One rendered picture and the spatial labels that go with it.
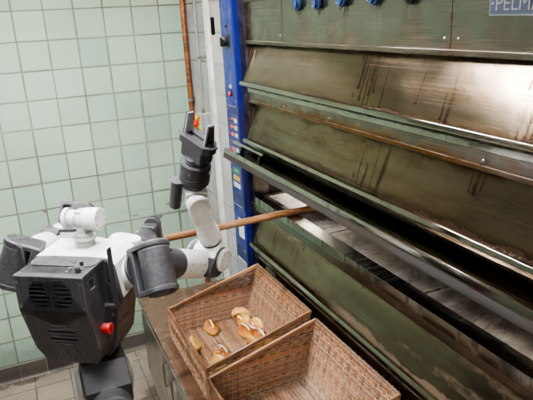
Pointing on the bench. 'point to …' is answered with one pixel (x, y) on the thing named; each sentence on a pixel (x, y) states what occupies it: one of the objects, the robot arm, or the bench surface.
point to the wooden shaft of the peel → (243, 221)
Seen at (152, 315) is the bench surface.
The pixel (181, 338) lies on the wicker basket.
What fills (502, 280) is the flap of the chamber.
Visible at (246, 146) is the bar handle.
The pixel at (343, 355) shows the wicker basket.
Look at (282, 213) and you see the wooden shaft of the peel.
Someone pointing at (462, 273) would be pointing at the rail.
